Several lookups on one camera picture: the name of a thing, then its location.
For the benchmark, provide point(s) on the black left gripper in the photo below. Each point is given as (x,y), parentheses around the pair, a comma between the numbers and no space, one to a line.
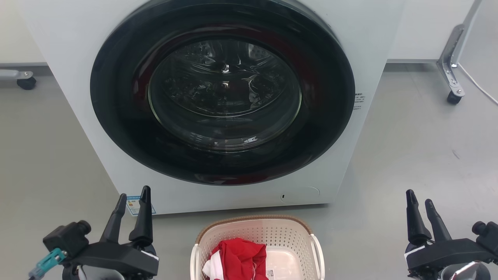
(113,258)

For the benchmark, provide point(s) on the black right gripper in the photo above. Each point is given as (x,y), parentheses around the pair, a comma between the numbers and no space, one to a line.
(443,254)

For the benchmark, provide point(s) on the cream plastic laundry basket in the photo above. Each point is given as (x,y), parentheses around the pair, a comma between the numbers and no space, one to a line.
(253,229)

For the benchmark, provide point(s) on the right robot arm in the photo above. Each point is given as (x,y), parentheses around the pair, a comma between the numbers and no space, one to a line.
(465,273)

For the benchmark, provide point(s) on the white printed label sticker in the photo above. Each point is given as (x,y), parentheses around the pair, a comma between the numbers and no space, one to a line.
(273,276)

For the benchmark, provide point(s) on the blue energy label sticker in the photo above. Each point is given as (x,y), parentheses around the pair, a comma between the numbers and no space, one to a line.
(132,208)

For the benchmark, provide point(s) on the white garment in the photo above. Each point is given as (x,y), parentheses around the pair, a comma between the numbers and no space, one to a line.
(212,269)

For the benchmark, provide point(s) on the black round washer door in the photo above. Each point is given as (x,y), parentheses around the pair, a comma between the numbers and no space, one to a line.
(116,116)

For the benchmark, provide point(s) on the red garment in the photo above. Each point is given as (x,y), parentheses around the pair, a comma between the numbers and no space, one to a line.
(241,258)

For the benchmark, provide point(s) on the white washer filter cover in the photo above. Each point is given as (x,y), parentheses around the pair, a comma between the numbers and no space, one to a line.
(301,194)

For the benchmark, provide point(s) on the black caster wheel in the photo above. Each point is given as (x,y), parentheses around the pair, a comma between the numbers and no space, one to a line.
(454,98)
(26,83)

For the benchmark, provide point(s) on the white washing machine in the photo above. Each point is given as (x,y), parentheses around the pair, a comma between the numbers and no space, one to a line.
(78,97)

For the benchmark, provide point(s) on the small text sticker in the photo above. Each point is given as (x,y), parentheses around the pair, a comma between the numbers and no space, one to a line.
(358,102)

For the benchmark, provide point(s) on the grey metal stand leg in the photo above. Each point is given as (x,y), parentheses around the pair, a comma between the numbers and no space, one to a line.
(11,74)
(451,58)

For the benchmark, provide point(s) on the white partition panel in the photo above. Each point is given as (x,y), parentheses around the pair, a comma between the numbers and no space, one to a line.
(428,27)
(15,31)

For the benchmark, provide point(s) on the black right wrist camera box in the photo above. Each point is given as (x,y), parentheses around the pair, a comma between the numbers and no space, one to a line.
(488,233)

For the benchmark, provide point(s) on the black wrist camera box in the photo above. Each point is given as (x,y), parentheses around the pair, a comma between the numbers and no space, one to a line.
(488,233)
(66,238)

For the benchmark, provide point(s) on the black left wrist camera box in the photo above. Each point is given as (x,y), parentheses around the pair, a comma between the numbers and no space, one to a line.
(66,238)

